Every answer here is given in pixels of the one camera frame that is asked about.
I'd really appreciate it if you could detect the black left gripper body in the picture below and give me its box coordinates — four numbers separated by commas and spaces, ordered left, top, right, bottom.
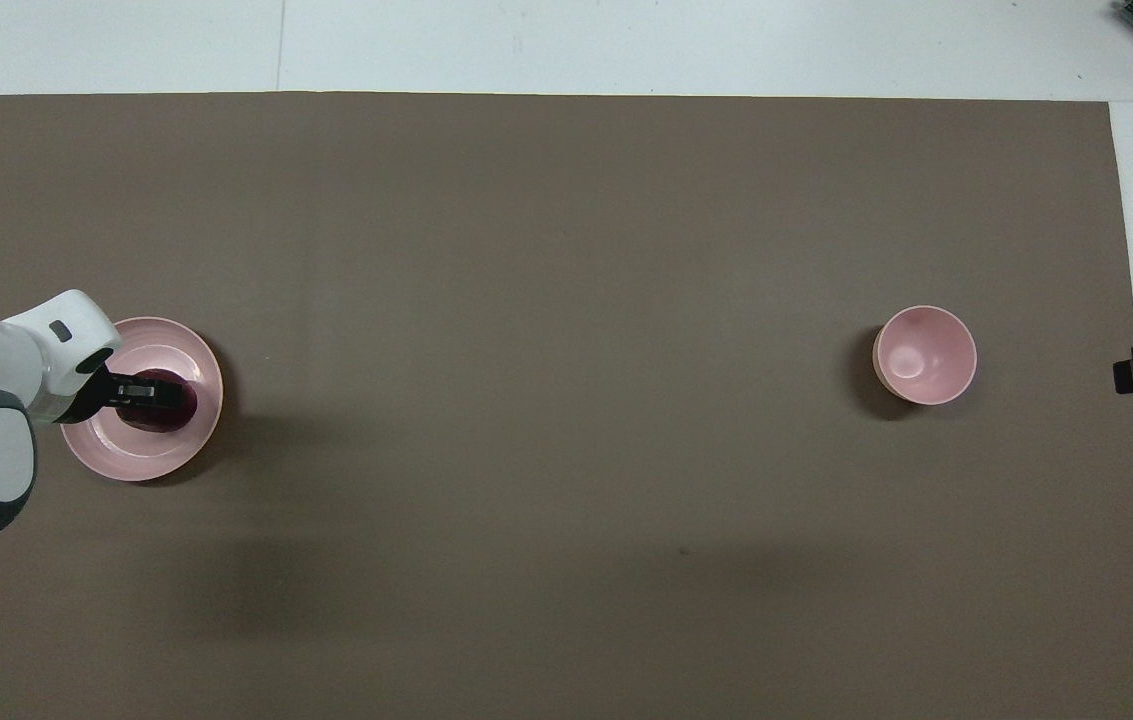
56, 366, 132, 425

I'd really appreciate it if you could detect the dark red apple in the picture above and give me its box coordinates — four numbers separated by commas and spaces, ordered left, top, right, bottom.
116, 367, 200, 432

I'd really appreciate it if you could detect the pink plate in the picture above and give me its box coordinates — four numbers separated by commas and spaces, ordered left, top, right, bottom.
59, 317, 225, 483

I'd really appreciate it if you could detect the pink bowl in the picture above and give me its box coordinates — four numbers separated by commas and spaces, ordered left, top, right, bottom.
873, 305, 978, 407

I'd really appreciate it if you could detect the brown table mat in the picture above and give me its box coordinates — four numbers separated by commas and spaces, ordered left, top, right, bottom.
0, 92, 1133, 720

